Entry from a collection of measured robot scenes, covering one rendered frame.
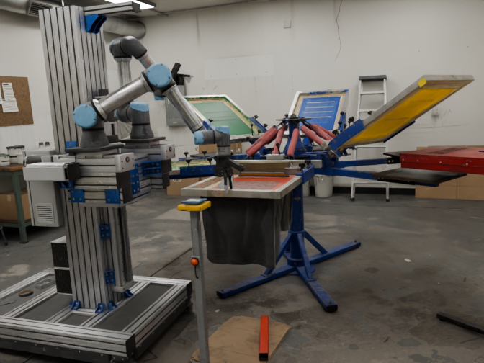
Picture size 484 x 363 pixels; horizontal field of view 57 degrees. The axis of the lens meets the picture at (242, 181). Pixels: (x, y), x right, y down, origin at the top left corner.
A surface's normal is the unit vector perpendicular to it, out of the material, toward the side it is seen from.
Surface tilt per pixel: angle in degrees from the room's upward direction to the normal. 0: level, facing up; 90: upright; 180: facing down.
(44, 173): 90
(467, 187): 72
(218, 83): 90
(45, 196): 90
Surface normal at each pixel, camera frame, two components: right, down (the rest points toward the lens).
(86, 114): 0.03, 0.22
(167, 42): -0.36, 0.18
